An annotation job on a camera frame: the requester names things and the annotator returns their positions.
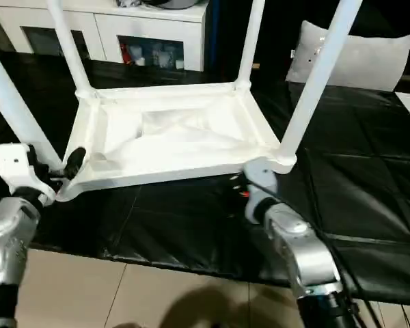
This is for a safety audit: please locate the white glass-door cabinet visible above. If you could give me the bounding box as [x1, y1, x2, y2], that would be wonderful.
[0, 0, 210, 72]

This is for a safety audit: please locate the black cabinet with gold label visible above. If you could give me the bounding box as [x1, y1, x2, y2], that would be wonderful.
[205, 0, 410, 90]

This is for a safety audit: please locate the grey cushion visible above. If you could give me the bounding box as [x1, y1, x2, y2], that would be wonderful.
[286, 20, 410, 93]

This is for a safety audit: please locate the dark round appliance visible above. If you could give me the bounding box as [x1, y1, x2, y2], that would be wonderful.
[116, 0, 206, 11]

